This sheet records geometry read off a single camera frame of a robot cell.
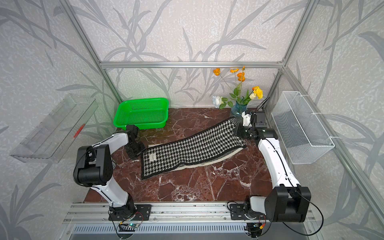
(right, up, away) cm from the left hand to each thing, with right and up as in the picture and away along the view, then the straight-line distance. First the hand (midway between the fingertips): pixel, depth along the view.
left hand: (143, 153), depth 94 cm
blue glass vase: (+62, +28, +10) cm, 69 cm away
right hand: (+55, +16, -13) cm, 59 cm away
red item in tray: (-19, +16, -26) cm, 36 cm away
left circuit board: (+2, -32, -22) cm, 39 cm away
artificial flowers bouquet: (+64, +37, +4) cm, 74 cm away
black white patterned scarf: (+46, +7, -5) cm, 47 cm away
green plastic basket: (-9, +27, +25) cm, 38 cm away
